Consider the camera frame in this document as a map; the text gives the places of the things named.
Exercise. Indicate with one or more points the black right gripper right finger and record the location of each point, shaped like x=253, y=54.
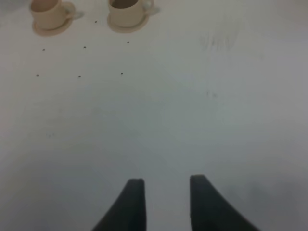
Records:
x=210, y=211

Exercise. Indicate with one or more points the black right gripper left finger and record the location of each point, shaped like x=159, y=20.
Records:
x=128, y=212

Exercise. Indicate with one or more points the beige right cup saucer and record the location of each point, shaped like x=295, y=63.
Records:
x=120, y=29

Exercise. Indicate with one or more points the beige cup saucer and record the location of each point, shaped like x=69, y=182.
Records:
x=51, y=32
x=120, y=29

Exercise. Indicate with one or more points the beige left cup saucer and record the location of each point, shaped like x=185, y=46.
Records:
x=51, y=32

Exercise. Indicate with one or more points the beige right teacup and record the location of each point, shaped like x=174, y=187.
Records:
x=129, y=13

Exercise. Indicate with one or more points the beige teacup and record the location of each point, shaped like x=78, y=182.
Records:
x=51, y=14
x=129, y=13

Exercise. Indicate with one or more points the beige left teacup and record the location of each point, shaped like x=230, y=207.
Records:
x=51, y=14

